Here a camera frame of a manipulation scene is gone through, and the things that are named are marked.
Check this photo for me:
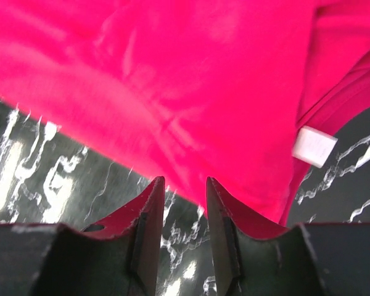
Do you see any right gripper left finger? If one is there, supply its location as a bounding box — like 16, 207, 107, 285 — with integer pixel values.
0, 176, 165, 295

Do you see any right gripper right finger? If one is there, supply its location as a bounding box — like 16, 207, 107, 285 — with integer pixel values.
206, 178, 370, 295

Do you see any pink t shirt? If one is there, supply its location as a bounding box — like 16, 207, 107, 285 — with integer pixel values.
0, 1, 370, 224

